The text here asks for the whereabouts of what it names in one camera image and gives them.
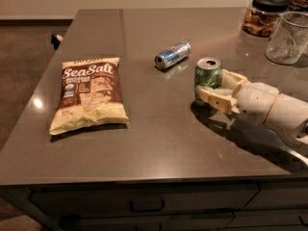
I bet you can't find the glass jar with black lid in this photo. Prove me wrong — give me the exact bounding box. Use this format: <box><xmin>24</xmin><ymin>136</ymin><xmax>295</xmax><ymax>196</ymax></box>
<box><xmin>242</xmin><ymin>0</ymin><xmax>289</xmax><ymax>38</ymax></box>

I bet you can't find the small black white floor object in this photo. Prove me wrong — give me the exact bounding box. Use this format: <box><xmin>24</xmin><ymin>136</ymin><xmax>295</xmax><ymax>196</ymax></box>
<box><xmin>51</xmin><ymin>34</ymin><xmax>64</xmax><ymax>50</ymax></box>

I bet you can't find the black drawer handle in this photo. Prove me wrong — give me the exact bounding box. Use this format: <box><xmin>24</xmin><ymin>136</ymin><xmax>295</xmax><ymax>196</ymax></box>
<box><xmin>129</xmin><ymin>199</ymin><xmax>166</xmax><ymax>214</ymax></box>

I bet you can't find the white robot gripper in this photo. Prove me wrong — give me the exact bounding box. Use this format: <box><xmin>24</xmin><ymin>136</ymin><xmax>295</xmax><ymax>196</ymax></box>
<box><xmin>195</xmin><ymin>69</ymin><xmax>279</xmax><ymax>125</ymax></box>

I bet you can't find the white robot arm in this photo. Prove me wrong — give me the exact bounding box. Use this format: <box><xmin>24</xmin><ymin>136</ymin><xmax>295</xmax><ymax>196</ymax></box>
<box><xmin>195</xmin><ymin>69</ymin><xmax>308</xmax><ymax>149</ymax></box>

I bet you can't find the clear plastic measuring cup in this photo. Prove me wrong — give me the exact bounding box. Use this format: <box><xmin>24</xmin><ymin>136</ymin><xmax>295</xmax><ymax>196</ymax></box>
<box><xmin>265</xmin><ymin>12</ymin><xmax>308</xmax><ymax>65</ymax></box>

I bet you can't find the green soda can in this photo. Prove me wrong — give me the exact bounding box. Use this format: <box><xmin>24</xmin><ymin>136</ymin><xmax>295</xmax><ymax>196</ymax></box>
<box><xmin>194</xmin><ymin>57</ymin><xmax>222</xmax><ymax>106</ymax></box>

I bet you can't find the blue silver energy drink can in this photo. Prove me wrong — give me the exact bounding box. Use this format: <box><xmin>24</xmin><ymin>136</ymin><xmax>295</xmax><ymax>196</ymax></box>
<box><xmin>155</xmin><ymin>40</ymin><xmax>191</xmax><ymax>70</ymax></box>

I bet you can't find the sea salt chips bag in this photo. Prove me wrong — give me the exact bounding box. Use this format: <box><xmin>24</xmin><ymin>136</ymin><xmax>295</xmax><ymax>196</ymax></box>
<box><xmin>49</xmin><ymin>58</ymin><xmax>129</xmax><ymax>135</ymax></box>

